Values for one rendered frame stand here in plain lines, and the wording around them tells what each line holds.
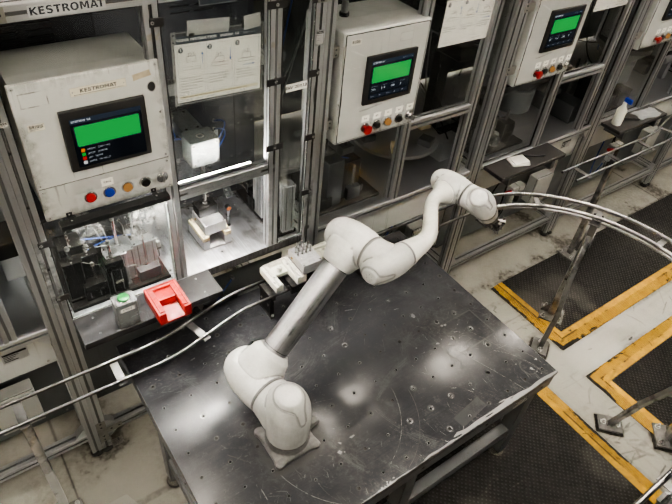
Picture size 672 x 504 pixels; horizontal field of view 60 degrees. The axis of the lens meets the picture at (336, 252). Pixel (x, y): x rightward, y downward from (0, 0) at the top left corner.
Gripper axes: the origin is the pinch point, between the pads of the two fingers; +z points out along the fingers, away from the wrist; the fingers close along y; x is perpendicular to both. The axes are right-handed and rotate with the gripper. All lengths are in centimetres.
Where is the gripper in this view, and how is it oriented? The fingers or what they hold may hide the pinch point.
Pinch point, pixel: (495, 229)
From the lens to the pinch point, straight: 268.7
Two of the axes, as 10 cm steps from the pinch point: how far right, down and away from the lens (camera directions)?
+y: -8.8, -1.5, 4.5
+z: 4.0, 2.7, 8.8
